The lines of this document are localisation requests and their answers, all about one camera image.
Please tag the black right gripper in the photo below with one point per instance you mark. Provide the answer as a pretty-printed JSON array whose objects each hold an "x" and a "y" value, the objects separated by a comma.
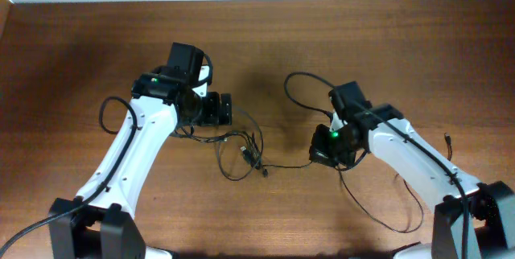
[{"x": 318, "y": 151}]

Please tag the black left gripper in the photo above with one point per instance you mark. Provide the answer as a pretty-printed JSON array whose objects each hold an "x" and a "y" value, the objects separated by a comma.
[{"x": 213, "y": 116}]

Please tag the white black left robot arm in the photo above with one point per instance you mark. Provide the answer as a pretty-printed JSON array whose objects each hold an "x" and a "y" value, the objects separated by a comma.
[{"x": 99, "y": 222}]

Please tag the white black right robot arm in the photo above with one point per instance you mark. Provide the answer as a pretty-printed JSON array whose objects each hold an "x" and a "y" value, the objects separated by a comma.
[{"x": 471, "y": 219}]

